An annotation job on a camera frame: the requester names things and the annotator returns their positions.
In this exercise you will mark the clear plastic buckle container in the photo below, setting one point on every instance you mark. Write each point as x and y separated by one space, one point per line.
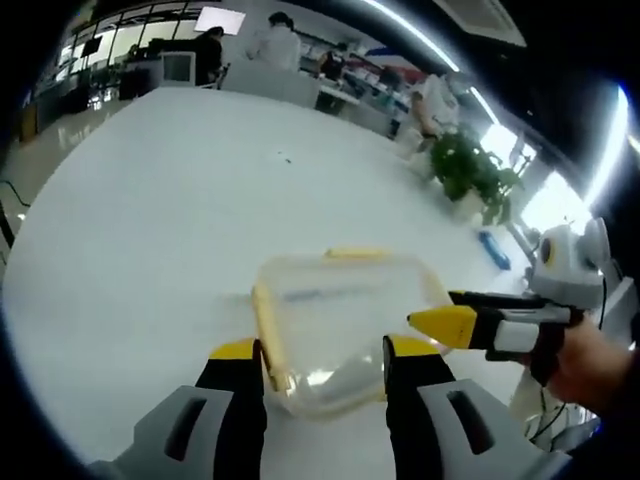
345 320

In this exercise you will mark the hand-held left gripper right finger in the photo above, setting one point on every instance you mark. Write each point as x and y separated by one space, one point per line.
430 430

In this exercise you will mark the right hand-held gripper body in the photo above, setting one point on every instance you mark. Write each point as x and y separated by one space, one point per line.
570 270

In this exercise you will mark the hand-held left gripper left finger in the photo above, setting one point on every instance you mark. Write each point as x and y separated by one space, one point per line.
225 425

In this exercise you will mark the green potted plant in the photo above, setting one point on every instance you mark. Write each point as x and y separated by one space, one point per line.
470 165

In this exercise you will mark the wall screen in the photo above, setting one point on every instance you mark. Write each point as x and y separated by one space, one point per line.
220 22

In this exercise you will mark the black monitor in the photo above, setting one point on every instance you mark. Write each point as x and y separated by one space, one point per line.
91 47

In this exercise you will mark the yellow box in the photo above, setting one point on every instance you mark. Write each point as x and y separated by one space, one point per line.
29 121

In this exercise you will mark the blue object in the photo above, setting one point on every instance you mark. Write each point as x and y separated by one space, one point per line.
495 250

